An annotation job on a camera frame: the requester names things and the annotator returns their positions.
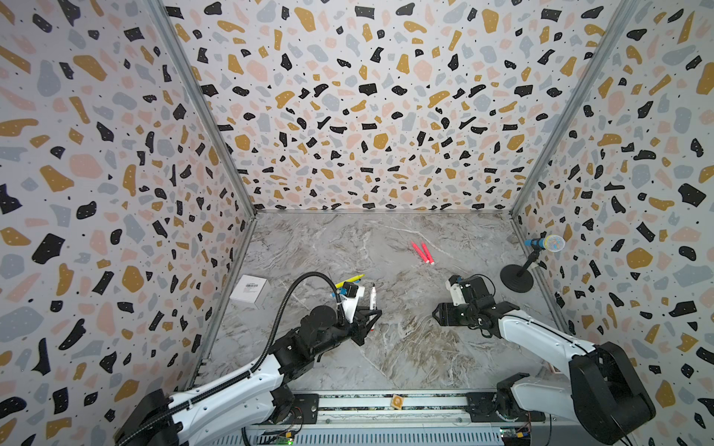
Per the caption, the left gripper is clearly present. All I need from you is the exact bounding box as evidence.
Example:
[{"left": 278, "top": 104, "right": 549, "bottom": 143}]
[{"left": 311, "top": 307, "right": 383, "bottom": 361}]

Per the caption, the pink highlighter pen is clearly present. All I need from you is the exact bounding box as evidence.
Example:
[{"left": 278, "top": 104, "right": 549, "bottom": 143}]
[
  {"left": 421, "top": 243, "right": 435, "bottom": 265},
  {"left": 412, "top": 243, "right": 430, "bottom": 264}
]

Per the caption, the white red-tipped marker pen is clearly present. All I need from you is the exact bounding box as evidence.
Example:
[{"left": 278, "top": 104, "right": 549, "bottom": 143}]
[{"left": 369, "top": 284, "right": 377, "bottom": 310}]

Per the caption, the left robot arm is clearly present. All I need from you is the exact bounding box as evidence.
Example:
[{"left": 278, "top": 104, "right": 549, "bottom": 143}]
[{"left": 115, "top": 306, "right": 382, "bottom": 445}]

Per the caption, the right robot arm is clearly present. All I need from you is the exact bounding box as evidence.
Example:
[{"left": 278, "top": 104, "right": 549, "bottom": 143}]
[{"left": 432, "top": 274, "right": 656, "bottom": 445}]

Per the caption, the yellow highlighter pen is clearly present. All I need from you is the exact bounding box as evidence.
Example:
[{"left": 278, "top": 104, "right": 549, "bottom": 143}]
[{"left": 335, "top": 274, "right": 364, "bottom": 289}]

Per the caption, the black microphone stand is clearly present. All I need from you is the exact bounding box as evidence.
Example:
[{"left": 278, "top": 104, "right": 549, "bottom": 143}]
[{"left": 499, "top": 250, "right": 540, "bottom": 294}]

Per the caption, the blue microphone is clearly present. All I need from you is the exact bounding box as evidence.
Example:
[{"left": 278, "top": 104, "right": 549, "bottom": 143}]
[{"left": 524, "top": 234, "right": 566, "bottom": 253}]

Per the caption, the white small box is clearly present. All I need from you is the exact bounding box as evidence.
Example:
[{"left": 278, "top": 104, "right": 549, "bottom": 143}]
[{"left": 230, "top": 274, "right": 270, "bottom": 308}]

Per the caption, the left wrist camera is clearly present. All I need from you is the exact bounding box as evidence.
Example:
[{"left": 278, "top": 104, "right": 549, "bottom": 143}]
[{"left": 340, "top": 282, "right": 366, "bottom": 323}]

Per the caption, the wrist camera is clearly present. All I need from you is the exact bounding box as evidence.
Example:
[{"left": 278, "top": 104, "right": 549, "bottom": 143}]
[
  {"left": 446, "top": 274, "right": 466, "bottom": 307},
  {"left": 340, "top": 282, "right": 366, "bottom": 323}
]

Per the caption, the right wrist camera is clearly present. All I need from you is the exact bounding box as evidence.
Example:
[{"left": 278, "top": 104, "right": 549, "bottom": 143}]
[{"left": 446, "top": 274, "right": 466, "bottom": 307}]

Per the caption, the orange tag on rail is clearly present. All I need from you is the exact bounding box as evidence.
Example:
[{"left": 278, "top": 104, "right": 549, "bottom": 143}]
[{"left": 390, "top": 395, "right": 403, "bottom": 410}]

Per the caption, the black corrugated cable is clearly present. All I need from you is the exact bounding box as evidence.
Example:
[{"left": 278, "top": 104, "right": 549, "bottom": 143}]
[{"left": 113, "top": 271, "right": 344, "bottom": 446}]

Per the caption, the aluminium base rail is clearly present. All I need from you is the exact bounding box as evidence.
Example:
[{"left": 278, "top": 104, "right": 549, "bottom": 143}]
[{"left": 211, "top": 389, "right": 631, "bottom": 446}]

